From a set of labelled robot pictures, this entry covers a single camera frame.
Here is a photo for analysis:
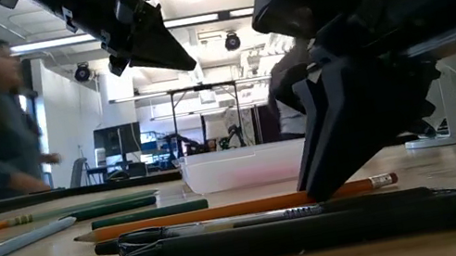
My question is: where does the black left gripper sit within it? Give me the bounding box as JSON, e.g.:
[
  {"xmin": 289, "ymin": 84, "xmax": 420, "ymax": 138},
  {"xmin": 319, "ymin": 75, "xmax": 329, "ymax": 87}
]
[{"xmin": 0, "ymin": 0, "xmax": 199, "ymax": 104}]

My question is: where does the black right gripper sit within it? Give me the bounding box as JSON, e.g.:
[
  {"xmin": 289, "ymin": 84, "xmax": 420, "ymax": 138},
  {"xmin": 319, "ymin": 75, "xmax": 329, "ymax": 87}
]
[{"xmin": 247, "ymin": 0, "xmax": 456, "ymax": 210}]

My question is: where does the clear plastic supply box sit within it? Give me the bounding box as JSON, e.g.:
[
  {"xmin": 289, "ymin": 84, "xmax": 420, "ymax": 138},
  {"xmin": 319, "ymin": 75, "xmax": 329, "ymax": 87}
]
[{"xmin": 176, "ymin": 134, "xmax": 312, "ymax": 198}]

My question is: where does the black pen clear barrel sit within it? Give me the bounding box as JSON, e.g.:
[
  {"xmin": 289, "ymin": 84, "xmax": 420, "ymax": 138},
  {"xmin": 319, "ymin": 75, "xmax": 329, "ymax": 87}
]
[{"xmin": 91, "ymin": 173, "xmax": 456, "ymax": 256}]

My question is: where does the dark green crayon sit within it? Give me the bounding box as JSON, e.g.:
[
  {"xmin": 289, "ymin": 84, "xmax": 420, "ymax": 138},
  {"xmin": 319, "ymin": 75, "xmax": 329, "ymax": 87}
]
[{"xmin": 57, "ymin": 195, "xmax": 159, "ymax": 226}]

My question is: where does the white spotlight lamp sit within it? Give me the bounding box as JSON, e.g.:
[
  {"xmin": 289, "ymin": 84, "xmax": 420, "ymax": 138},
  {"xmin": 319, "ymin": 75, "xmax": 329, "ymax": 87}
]
[{"xmin": 390, "ymin": 52, "xmax": 456, "ymax": 155}]

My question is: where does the black computer monitor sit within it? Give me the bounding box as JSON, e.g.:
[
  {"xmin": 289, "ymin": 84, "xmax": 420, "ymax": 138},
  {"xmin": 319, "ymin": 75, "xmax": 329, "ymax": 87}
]
[{"xmin": 91, "ymin": 121, "xmax": 146, "ymax": 160}]

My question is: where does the grey chair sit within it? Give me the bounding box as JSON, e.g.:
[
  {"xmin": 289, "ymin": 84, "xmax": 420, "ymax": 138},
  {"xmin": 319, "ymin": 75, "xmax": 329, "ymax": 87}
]
[{"xmin": 65, "ymin": 156, "xmax": 92, "ymax": 188}]

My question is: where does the black background workstation frame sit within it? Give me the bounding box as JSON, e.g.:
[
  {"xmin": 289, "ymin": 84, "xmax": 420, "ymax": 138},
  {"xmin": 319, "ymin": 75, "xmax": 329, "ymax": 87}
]
[{"xmin": 108, "ymin": 70, "xmax": 283, "ymax": 170}]

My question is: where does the ceiling light strip rail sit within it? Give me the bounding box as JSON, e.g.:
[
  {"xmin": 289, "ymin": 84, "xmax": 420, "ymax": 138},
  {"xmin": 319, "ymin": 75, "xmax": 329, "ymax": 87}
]
[{"xmin": 8, "ymin": 2, "xmax": 256, "ymax": 58}]

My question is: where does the black aluminium table frame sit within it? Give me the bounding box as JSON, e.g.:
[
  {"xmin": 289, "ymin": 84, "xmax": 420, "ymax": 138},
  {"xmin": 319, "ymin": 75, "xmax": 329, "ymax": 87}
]
[{"xmin": 0, "ymin": 118, "xmax": 456, "ymax": 224}]

